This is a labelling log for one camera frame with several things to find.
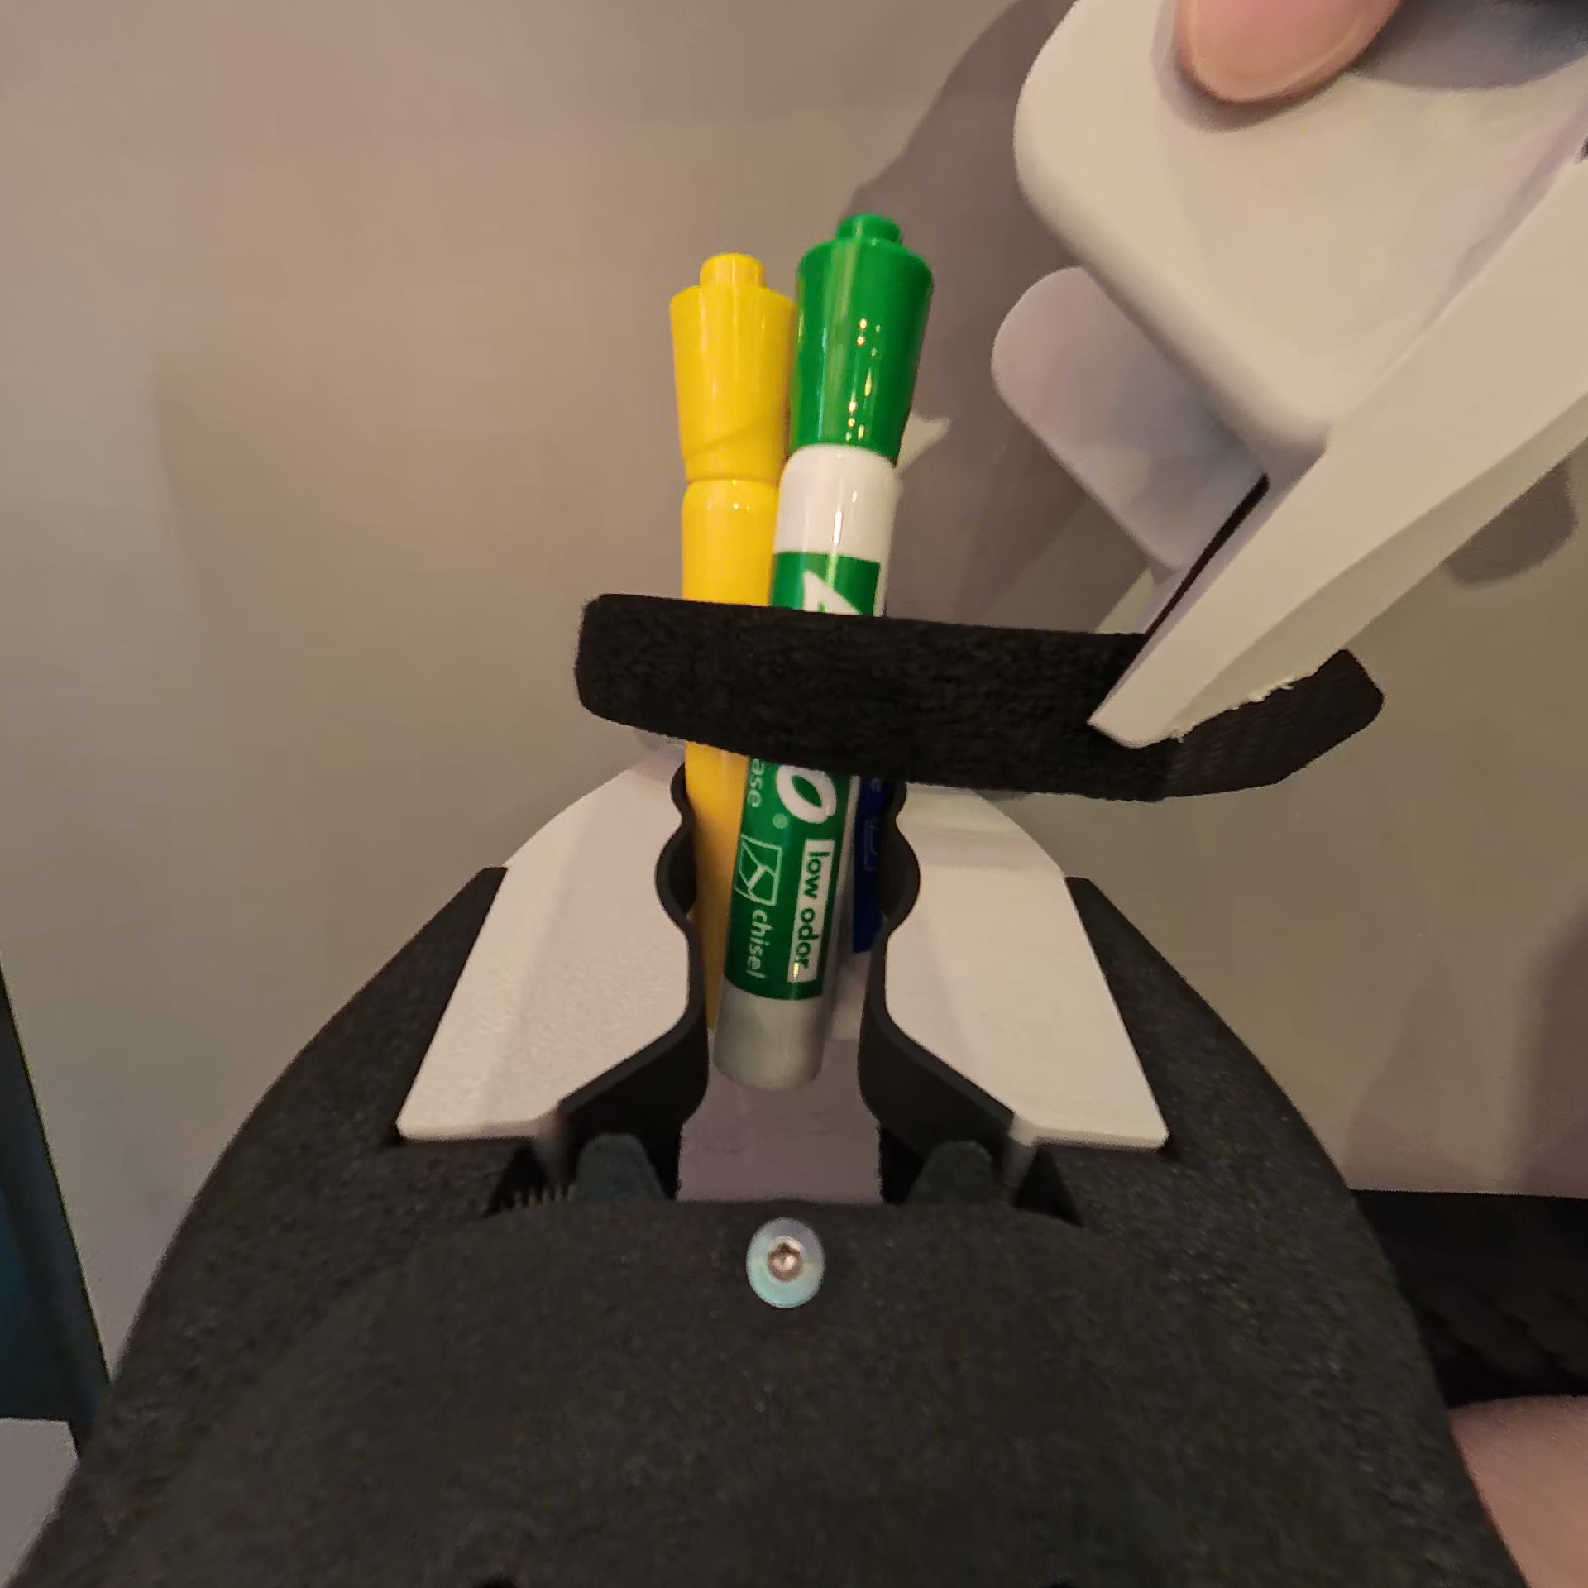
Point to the black padded wrist rest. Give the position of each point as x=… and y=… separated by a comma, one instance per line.
x=1489, y=1303

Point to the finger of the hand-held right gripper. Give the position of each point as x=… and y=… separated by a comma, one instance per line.
x=1117, y=433
x=1366, y=582

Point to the green dry-erase marker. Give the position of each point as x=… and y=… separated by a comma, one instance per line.
x=858, y=359

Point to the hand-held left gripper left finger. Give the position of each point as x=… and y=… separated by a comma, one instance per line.
x=548, y=992

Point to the blue dry-erase marker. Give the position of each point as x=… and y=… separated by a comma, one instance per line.
x=871, y=892

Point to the person's right hand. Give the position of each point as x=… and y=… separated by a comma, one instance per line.
x=1290, y=43

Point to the yellow highlighter marker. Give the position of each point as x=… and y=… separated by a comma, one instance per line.
x=733, y=408

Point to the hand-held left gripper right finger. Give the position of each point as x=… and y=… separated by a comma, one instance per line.
x=1005, y=992

